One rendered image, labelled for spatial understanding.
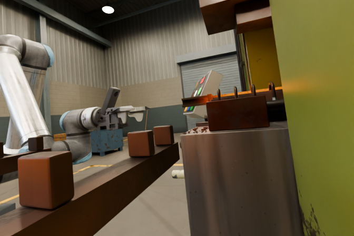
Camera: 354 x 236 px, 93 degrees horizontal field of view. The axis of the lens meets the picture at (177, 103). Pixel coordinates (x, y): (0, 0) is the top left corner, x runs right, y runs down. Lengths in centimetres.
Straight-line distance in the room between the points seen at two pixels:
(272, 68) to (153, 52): 947
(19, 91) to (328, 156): 89
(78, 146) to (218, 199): 58
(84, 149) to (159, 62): 910
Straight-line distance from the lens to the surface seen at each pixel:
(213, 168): 37
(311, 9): 24
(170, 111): 914
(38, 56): 111
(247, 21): 59
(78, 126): 79
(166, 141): 18
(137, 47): 1068
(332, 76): 21
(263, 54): 80
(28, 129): 78
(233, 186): 38
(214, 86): 101
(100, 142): 543
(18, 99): 85
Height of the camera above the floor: 96
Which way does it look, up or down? 4 degrees up
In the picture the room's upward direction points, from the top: 6 degrees counter-clockwise
